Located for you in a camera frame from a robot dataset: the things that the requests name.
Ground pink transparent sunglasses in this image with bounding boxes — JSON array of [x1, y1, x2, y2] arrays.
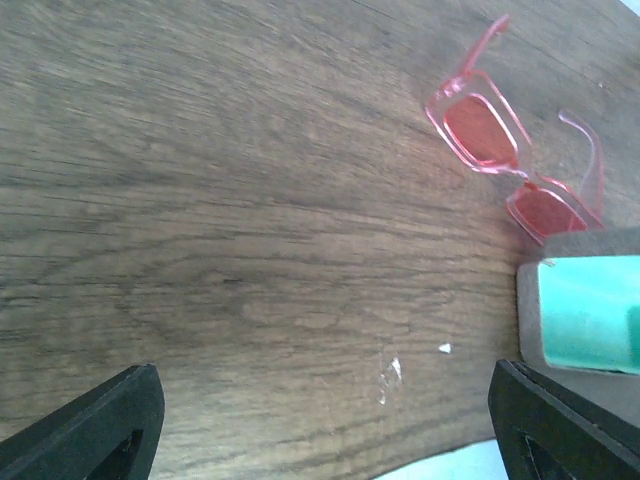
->
[[424, 14, 604, 245]]

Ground light blue cleaning cloth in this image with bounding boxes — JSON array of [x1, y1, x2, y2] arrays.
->
[[379, 439, 508, 480]]

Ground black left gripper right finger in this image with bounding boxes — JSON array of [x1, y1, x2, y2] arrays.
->
[[488, 360, 639, 479]]

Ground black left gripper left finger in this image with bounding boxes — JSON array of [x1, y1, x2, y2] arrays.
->
[[1, 364, 165, 479]]

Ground grey case green lining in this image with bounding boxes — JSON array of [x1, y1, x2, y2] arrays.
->
[[516, 227, 639, 425]]

